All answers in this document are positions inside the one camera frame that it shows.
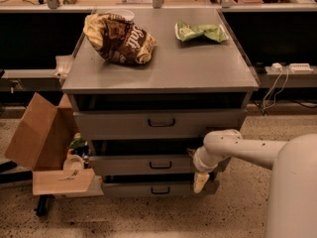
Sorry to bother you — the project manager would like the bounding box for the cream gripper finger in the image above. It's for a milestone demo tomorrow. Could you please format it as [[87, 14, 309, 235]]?
[[193, 173, 210, 193]]

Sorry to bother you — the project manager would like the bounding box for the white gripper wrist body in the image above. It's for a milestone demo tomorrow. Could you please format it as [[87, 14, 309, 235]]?
[[193, 147, 218, 173]]

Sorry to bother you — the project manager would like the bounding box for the grey drawer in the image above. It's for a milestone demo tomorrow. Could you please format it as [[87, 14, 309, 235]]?
[[89, 155, 196, 176], [73, 109, 247, 140], [100, 179, 221, 198]]

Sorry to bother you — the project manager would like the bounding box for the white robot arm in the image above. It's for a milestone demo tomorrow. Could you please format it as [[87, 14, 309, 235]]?
[[193, 129, 317, 238]]

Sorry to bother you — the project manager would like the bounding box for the grey bottom drawer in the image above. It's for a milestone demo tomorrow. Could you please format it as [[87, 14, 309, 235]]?
[[100, 179, 221, 198]]

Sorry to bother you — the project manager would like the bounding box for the grey metal drawer cabinet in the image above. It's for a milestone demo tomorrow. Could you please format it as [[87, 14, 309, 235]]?
[[62, 8, 259, 184]]

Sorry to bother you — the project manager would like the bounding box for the grey top drawer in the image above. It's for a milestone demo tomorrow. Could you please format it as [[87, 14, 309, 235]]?
[[73, 109, 247, 140]]

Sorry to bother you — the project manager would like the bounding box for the green item in box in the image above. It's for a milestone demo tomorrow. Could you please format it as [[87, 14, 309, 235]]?
[[68, 133, 85, 149]]

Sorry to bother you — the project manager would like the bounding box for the white cup in box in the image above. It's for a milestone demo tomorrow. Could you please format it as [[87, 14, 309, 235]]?
[[63, 155, 84, 171]]

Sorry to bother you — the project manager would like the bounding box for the green snack bag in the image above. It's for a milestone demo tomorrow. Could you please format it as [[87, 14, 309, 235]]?
[[174, 20, 229, 43]]

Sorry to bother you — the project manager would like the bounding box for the white power strip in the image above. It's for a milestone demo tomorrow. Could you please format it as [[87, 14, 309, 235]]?
[[270, 62, 313, 73]]

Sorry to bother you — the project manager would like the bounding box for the brown yellow chip bag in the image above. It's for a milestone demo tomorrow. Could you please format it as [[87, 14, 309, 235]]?
[[83, 13, 156, 64]]

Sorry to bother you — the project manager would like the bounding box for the white bowl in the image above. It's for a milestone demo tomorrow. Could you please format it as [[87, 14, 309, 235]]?
[[107, 9, 135, 22]]

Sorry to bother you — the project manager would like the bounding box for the brown cardboard box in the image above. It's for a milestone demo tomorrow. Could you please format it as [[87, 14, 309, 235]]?
[[5, 93, 102, 197]]

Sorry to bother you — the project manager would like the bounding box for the white cable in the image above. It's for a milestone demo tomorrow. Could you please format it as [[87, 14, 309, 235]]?
[[262, 67, 290, 112]]

